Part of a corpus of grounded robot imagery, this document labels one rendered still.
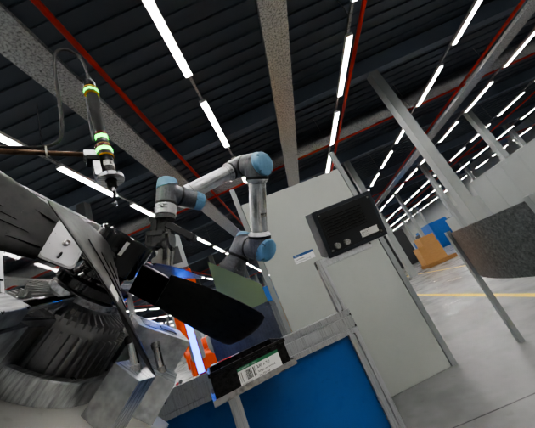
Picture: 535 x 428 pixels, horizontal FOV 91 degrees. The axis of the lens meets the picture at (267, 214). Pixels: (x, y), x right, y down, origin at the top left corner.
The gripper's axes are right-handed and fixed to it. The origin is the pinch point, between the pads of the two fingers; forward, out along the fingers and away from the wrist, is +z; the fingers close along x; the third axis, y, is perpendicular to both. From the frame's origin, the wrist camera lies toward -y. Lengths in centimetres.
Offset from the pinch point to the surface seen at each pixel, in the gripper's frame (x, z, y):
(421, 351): -157, 56, -156
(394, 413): -12, 49, -69
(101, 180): 24.2, -22.7, 10.9
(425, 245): -988, -190, -706
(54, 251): 41.4, 1.9, 5.9
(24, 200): 45.7, -6.9, 9.8
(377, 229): -10, -11, -78
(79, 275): 37.0, 5.8, 3.7
